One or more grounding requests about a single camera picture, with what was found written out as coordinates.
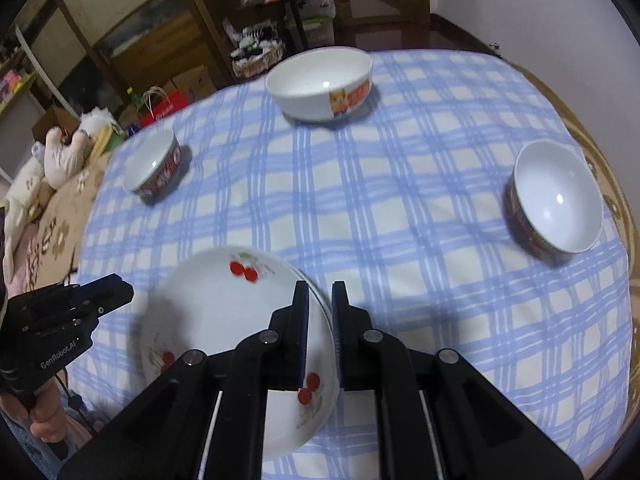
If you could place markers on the clear plastic storage box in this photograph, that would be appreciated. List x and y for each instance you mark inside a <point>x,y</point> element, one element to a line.
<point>317,32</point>

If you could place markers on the red shopping bag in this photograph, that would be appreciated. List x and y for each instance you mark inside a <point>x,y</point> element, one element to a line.
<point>167,110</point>

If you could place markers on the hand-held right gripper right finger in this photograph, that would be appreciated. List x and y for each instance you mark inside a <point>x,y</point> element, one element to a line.
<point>342,360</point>

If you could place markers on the blue plaid cloth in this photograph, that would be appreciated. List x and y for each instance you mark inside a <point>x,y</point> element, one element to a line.
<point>400,210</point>

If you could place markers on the green bottle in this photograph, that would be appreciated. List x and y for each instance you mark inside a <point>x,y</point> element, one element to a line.
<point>133,100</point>

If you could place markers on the brown cardboard box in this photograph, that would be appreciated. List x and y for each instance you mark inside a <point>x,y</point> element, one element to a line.
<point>192,85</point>

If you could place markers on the open cardboard box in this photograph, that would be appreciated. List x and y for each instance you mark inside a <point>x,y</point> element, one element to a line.
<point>55,122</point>

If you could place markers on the wicker basket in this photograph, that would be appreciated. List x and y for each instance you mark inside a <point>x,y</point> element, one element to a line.
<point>255,62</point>

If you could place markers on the white plastic bag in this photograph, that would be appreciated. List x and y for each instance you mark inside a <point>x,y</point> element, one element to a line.
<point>320,2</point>

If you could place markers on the beige plush toy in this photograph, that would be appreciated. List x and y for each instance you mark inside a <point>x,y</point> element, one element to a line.
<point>62,160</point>

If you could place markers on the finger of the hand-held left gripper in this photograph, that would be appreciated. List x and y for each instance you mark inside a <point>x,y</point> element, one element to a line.
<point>110,292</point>

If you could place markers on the person's left hand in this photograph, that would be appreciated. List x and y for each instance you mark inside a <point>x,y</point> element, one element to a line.
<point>50,415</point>

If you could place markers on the large white cartoon print bowl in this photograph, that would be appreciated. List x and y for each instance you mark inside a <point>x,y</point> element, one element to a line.
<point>315,80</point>

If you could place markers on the medium red patterned bowl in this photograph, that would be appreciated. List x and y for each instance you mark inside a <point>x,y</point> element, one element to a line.
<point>560,195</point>

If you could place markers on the cream plush toy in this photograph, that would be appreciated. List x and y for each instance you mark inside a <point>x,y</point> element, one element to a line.
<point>25,187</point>

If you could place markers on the yellow bookshelf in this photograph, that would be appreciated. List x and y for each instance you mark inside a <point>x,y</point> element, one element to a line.
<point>17,85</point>

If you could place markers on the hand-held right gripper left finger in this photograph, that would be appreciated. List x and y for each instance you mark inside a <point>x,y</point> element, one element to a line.
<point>300,360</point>

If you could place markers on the wooden wardrobe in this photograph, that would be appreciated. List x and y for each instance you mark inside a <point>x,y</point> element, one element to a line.
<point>125,20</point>

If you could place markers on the small dark side table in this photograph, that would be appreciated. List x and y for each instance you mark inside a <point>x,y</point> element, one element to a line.
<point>295,20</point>

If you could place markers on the small red patterned bowl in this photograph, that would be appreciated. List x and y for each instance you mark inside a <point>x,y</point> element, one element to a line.
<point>150,160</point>

